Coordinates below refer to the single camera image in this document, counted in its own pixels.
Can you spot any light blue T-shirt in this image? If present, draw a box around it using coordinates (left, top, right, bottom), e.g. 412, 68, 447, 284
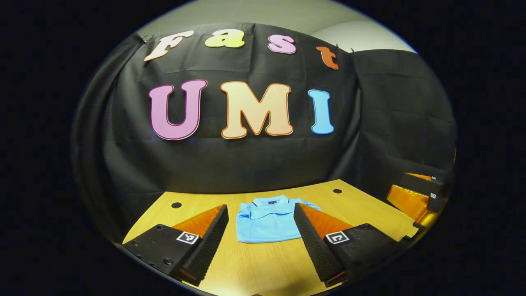
235, 195, 322, 244

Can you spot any black backdrop cloth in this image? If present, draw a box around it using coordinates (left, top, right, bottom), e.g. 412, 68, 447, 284
71, 23, 457, 247

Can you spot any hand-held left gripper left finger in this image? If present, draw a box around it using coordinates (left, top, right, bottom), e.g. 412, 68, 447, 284
122, 204, 229, 287

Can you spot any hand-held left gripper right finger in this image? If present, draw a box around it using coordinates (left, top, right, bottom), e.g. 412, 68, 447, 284
293, 202, 407, 287

